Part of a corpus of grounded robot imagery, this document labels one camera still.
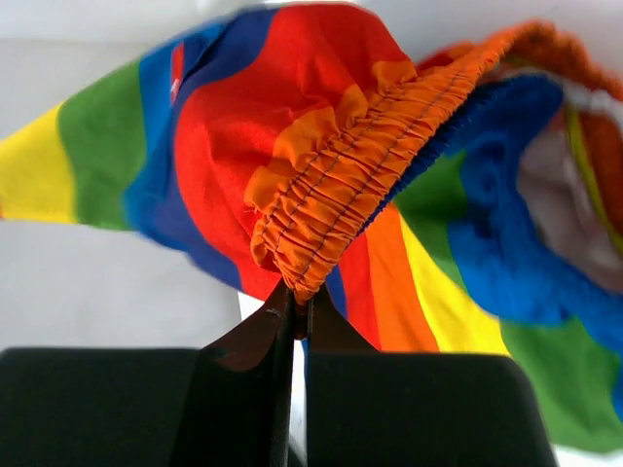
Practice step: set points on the rainbow striped shorts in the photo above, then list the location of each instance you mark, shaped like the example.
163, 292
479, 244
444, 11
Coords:
470, 202

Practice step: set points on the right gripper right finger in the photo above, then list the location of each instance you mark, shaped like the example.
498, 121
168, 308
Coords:
372, 408

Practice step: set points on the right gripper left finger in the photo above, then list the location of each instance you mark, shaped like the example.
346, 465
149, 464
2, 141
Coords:
226, 404

